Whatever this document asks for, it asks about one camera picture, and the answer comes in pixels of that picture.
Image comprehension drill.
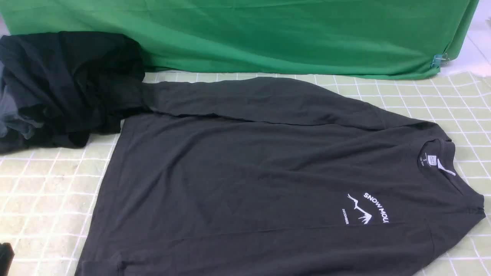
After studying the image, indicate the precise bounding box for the gray long-sleeved shirt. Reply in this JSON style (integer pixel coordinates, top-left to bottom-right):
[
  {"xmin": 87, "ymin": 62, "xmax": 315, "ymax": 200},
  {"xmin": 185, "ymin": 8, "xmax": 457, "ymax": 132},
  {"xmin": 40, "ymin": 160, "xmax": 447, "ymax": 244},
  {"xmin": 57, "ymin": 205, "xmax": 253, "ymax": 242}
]
[{"xmin": 75, "ymin": 77, "xmax": 485, "ymax": 276}]

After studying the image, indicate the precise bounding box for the green backdrop cloth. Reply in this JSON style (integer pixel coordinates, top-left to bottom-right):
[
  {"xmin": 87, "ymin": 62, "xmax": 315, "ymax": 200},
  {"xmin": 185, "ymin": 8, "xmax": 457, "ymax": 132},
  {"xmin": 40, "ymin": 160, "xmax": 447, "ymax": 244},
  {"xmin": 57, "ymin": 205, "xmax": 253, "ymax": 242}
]
[{"xmin": 1, "ymin": 0, "xmax": 479, "ymax": 80}]

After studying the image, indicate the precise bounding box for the pile of black clothes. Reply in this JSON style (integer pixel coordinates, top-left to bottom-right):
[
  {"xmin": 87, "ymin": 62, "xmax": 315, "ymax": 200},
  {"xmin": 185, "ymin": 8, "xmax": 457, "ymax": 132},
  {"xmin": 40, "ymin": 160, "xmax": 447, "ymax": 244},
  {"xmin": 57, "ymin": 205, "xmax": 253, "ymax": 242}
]
[{"xmin": 0, "ymin": 31, "xmax": 149, "ymax": 155}]

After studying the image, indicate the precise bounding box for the blue binder clip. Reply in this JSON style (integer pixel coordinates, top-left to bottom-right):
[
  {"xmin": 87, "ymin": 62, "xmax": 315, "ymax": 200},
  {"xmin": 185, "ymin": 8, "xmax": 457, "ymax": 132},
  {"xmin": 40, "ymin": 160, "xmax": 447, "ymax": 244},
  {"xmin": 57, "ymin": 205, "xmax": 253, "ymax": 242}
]
[{"xmin": 431, "ymin": 53, "xmax": 450, "ymax": 68}]

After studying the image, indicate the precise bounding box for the black object bottom left corner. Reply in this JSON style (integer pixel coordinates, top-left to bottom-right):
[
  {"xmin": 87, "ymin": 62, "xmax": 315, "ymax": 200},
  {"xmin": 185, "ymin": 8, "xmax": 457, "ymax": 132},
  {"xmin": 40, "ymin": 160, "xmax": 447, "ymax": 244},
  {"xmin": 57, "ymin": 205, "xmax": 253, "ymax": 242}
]
[{"xmin": 0, "ymin": 243, "xmax": 15, "ymax": 276}]

